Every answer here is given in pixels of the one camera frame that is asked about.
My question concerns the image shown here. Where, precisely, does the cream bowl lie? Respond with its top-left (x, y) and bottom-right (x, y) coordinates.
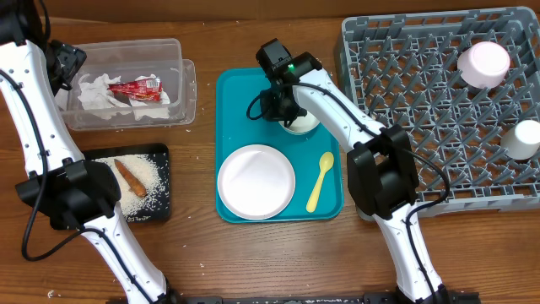
top-left (279, 112), bottom-right (320, 135)

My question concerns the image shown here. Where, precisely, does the white paper napkin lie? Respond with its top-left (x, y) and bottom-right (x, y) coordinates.
top-left (78, 73), bottom-right (129, 110)

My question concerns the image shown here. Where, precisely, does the large white plate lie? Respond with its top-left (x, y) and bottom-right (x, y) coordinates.
top-left (217, 144), bottom-right (296, 220)

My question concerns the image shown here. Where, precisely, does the red snack wrapper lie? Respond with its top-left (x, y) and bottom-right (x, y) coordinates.
top-left (108, 78), bottom-right (163, 101)

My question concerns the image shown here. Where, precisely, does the pile of white rice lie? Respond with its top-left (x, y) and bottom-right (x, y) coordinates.
top-left (95, 154), bottom-right (170, 222)

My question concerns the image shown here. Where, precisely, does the pink white bowl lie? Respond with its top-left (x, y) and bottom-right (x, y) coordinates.
top-left (457, 41), bottom-right (510, 89)

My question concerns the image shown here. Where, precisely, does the cream cup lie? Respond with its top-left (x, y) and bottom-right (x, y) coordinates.
top-left (500, 120), bottom-right (540, 160)

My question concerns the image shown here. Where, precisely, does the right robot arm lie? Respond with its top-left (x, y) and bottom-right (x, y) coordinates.
top-left (256, 39), bottom-right (451, 303)

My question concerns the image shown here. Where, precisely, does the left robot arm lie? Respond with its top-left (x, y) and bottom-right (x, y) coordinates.
top-left (1, 0), bottom-right (181, 303)

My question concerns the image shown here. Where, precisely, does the grey dishwasher rack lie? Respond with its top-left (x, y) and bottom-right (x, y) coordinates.
top-left (336, 7), bottom-right (539, 217)

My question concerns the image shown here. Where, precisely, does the teal serving tray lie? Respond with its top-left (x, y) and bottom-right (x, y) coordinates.
top-left (216, 68), bottom-right (344, 223)

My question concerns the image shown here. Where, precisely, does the yellow plastic spoon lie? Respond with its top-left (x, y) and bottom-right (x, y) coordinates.
top-left (305, 151), bottom-right (334, 213)

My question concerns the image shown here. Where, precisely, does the black tray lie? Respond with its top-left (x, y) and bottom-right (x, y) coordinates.
top-left (49, 142), bottom-right (172, 231)

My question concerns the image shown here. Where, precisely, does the clear plastic bin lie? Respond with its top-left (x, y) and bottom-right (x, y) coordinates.
top-left (56, 38), bottom-right (197, 131)

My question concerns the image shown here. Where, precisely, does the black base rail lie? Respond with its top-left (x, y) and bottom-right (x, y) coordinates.
top-left (179, 291), bottom-right (482, 304)

